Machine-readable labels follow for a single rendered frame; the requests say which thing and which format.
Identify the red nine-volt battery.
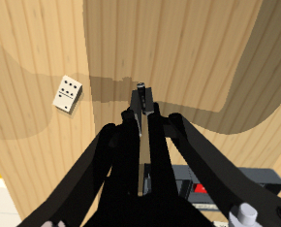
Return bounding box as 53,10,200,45
193,183,207,193

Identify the black aaa battery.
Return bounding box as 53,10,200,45
137,82,146,115

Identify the dark grey rack of labelled bins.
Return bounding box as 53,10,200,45
142,163,281,211

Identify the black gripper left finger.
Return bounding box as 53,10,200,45
16,89,141,227

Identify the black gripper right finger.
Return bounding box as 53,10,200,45
145,87,281,227

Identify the white domino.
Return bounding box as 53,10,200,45
52,75,81,112
212,221,228,227

